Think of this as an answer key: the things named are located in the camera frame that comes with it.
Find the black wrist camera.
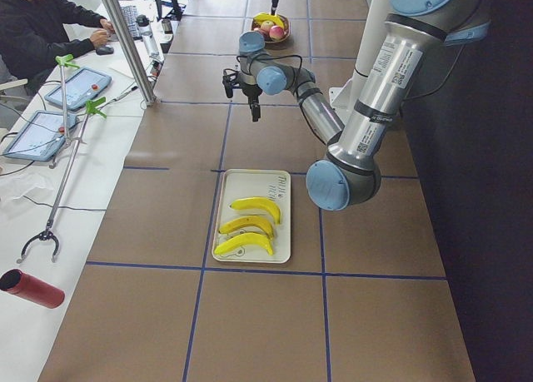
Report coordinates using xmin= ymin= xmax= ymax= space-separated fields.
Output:
xmin=222 ymin=68 xmax=242 ymax=99

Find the yellow banana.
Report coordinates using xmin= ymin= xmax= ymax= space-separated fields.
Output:
xmin=253 ymin=12 xmax=285 ymax=28
xmin=230 ymin=196 xmax=281 ymax=225
xmin=218 ymin=216 xmax=275 ymax=239

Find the clear water bottle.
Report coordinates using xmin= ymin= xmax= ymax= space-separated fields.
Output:
xmin=136 ymin=14 xmax=160 ymax=59

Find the seated person in black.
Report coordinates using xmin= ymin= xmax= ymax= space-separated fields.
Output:
xmin=1 ymin=0 xmax=114 ymax=95

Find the teach pendant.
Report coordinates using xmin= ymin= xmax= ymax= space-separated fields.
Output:
xmin=2 ymin=110 xmax=66 ymax=161
xmin=65 ymin=67 xmax=112 ymax=111

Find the white bear print tray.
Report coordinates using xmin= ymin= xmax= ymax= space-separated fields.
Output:
xmin=212 ymin=169 xmax=291 ymax=264

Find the green handled reacher grabber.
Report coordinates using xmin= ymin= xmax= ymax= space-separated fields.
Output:
xmin=17 ymin=97 xmax=107 ymax=264

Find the teach pendant near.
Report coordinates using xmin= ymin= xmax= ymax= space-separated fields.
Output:
xmin=2 ymin=110 xmax=66 ymax=161

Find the brown wicker basket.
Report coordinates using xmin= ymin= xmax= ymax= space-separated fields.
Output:
xmin=251 ymin=12 xmax=290 ymax=44

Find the pale pink apple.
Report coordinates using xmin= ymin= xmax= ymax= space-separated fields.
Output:
xmin=260 ymin=20 xmax=276 ymax=32

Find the red cylinder bottle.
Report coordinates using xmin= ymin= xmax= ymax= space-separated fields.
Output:
xmin=1 ymin=269 xmax=65 ymax=309

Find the yellow banana front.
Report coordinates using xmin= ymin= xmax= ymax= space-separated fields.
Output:
xmin=218 ymin=216 xmax=275 ymax=239

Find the aluminium frame post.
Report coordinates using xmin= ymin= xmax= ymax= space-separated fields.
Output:
xmin=102 ymin=0 xmax=156 ymax=107

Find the small metal cup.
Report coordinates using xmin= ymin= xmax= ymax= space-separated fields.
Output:
xmin=161 ymin=18 xmax=173 ymax=35

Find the teach pendant far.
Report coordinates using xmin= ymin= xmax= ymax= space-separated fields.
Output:
xmin=65 ymin=67 xmax=112 ymax=111

